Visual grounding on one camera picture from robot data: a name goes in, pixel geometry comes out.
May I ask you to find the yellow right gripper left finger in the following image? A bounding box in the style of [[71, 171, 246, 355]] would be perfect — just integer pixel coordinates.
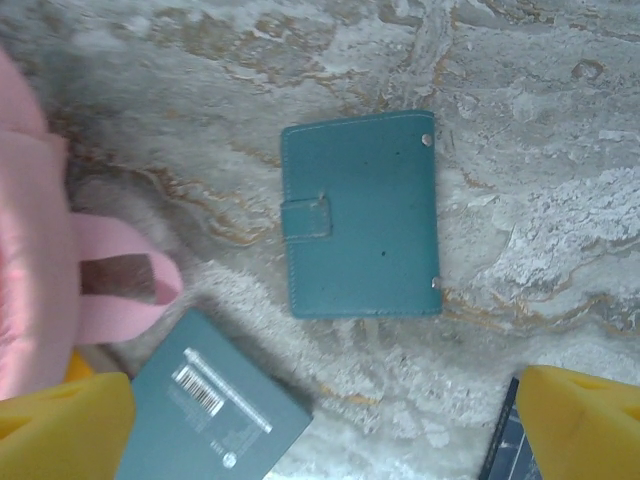
[[0, 372, 137, 480]]

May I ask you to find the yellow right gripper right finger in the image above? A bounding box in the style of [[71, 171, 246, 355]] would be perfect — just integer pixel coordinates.
[[516, 364, 640, 480]]

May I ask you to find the teal book with barcode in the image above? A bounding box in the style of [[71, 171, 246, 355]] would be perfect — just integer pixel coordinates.
[[115, 307, 315, 480]]

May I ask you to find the pink backpack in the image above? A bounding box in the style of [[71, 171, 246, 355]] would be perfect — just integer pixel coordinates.
[[0, 47, 184, 401]]

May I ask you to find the teal leather snap wallet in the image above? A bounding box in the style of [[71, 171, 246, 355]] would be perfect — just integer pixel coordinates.
[[279, 108, 444, 320]]

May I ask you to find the dark blue book with yellow label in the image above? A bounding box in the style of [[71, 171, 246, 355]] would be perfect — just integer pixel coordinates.
[[477, 377, 544, 480]]

